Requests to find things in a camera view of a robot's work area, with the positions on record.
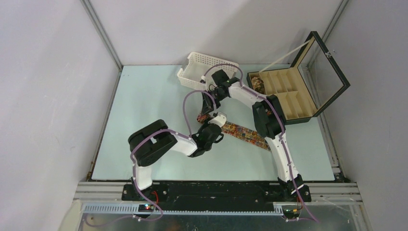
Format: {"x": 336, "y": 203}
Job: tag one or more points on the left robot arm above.
{"x": 150, "y": 143}

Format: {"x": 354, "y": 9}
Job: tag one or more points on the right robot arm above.
{"x": 269, "y": 120}

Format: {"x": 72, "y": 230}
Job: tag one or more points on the black compartment tie box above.
{"x": 309, "y": 85}

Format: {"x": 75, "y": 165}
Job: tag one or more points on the colourful patterned tie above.
{"x": 237, "y": 131}

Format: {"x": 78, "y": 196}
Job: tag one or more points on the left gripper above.
{"x": 199, "y": 131}

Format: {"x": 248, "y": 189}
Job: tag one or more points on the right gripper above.
{"x": 209, "y": 105}

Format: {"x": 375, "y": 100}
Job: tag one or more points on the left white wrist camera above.
{"x": 218, "y": 119}

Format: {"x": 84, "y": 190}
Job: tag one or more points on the white perforated plastic basket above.
{"x": 198, "y": 65}

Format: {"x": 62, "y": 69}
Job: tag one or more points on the rolled tie far compartment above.
{"x": 258, "y": 84}

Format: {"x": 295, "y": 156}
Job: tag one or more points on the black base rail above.
{"x": 218, "y": 196}

